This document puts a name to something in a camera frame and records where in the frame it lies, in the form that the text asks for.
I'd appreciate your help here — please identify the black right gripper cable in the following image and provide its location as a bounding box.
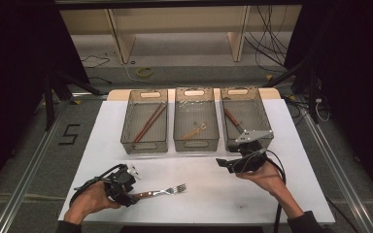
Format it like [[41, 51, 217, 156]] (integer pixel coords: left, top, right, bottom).
[[265, 149, 288, 233]]

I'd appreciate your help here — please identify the short white cable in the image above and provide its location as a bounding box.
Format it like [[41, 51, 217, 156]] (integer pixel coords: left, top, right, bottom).
[[315, 97, 332, 123]]

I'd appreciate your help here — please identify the person's left hand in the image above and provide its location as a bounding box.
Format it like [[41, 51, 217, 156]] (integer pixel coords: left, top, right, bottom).
[[63, 180, 122, 225]]

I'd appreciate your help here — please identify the wooden-handled steel fork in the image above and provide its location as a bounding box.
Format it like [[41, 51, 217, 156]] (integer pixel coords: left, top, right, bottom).
[[132, 183, 187, 200]]

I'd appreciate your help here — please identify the light wooden table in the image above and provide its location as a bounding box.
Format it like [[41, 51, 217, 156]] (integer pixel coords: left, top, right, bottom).
[[106, 86, 283, 102]]

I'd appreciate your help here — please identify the yellow tape roll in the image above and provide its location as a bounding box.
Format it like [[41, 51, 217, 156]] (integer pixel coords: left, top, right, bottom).
[[136, 66, 154, 79]]

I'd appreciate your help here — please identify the thin black floor cable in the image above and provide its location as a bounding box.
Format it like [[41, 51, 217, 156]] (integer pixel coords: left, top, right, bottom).
[[81, 54, 111, 70]]

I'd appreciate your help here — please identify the black curtain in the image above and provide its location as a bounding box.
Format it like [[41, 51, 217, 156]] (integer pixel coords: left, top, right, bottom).
[[285, 0, 373, 202], [0, 0, 90, 202]]

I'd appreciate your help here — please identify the person's right hand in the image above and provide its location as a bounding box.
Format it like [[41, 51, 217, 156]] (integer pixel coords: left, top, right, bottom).
[[235, 165, 286, 196]]

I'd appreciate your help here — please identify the grey gripper wire bundle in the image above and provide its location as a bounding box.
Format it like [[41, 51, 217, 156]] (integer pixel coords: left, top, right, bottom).
[[236, 149, 267, 172]]

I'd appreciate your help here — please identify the bundle of black cables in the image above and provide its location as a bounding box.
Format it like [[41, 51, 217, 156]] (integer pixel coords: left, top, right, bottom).
[[244, 4, 294, 74]]

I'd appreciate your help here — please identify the black metal stand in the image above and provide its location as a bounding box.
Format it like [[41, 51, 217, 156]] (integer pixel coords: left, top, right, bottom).
[[43, 69, 106, 132], [263, 57, 322, 125]]

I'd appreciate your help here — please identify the brown wooden chopstick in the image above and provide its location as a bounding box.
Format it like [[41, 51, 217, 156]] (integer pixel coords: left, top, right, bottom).
[[135, 104, 169, 144], [133, 102, 165, 144]]

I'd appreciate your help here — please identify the white floor cable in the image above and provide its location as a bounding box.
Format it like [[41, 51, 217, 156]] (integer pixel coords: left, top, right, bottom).
[[119, 61, 188, 87]]

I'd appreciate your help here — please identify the aluminium floor rail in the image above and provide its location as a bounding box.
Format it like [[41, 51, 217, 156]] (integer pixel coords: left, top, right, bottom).
[[299, 96, 372, 233], [0, 100, 72, 233]]

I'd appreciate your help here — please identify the beige wooden desk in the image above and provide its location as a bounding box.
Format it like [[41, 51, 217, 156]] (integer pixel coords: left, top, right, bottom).
[[59, 4, 304, 64]]

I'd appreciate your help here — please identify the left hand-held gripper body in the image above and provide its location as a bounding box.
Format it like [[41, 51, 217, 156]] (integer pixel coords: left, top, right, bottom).
[[105, 164, 143, 199]]

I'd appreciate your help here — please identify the amber translucent plastic spoon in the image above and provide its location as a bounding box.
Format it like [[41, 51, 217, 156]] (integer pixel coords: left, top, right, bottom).
[[181, 121, 208, 141]]

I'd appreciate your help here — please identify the grey translucent plastic bin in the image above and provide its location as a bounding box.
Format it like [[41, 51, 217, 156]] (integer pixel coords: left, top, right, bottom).
[[219, 85, 275, 152], [173, 86, 220, 153], [119, 88, 169, 155]]

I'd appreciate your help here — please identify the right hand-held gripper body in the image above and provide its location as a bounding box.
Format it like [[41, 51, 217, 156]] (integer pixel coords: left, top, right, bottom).
[[234, 129, 275, 175]]

